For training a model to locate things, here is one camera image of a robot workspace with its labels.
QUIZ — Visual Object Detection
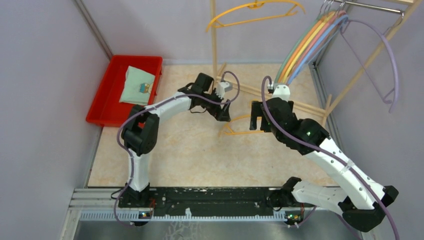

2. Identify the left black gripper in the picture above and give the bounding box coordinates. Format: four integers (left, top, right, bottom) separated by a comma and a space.
201, 88, 232, 122

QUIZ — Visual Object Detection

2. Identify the peach orange hanger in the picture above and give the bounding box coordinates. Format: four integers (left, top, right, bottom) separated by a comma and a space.
277, 0, 337, 84

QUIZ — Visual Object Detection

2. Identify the yellow-orange plastic hook hanger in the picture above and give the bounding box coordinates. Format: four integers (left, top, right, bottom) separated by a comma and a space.
205, 0, 306, 32

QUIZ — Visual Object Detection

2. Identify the green hanger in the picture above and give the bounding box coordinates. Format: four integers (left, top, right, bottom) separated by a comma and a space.
274, 0, 332, 83

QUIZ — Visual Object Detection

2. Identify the light yellow hanger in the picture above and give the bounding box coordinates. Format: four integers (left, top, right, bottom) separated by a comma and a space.
280, 0, 342, 84

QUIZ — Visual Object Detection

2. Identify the purple hanger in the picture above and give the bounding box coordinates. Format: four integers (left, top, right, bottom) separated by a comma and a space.
340, 19, 400, 114

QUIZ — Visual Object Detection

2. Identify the blue hanger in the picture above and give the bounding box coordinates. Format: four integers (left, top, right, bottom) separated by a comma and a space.
283, 4, 348, 85

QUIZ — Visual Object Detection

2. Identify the pink hanger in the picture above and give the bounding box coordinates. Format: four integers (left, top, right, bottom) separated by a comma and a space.
275, 7, 347, 85

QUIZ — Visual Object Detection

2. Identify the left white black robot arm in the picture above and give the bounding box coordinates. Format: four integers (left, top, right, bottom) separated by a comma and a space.
120, 73, 233, 207

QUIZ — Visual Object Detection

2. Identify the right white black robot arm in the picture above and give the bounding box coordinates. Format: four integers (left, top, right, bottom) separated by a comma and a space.
249, 97, 399, 233

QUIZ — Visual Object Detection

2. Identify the orange plastic hanger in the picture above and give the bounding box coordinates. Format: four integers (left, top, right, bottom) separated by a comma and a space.
218, 114, 263, 137

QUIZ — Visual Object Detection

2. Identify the light green cartoon cloth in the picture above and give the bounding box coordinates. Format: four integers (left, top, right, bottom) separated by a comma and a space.
119, 66, 155, 105

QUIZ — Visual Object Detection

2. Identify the red plastic bin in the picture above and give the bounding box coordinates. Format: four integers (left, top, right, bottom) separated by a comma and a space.
85, 55, 163, 128

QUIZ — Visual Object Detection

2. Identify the metal rack rod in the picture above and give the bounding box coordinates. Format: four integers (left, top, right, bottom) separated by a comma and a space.
331, 0, 405, 16

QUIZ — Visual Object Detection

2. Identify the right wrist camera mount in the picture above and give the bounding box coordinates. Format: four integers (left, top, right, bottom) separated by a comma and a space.
267, 82, 291, 102

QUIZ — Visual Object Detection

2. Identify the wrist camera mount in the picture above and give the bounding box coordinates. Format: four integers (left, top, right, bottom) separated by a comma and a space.
267, 82, 291, 102
213, 81, 233, 100

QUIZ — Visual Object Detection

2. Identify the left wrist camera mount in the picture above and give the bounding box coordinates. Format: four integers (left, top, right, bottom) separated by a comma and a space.
213, 81, 233, 100

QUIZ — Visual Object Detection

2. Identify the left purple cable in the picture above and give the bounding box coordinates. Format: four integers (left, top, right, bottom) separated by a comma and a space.
112, 70, 241, 229

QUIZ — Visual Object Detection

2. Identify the purple cable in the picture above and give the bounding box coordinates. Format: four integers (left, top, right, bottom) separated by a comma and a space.
112, 70, 241, 229
260, 76, 401, 240

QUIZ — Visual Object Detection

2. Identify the wooden hanger rack frame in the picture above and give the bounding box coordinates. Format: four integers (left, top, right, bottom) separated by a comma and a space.
208, 0, 422, 118

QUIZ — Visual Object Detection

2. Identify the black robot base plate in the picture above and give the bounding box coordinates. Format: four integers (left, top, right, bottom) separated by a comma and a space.
118, 187, 302, 217

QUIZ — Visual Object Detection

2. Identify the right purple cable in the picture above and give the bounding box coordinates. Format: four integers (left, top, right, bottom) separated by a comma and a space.
260, 76, 401, 240

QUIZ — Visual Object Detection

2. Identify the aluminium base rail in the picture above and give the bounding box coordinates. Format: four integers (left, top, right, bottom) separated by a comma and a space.
67, 187, 369, 222

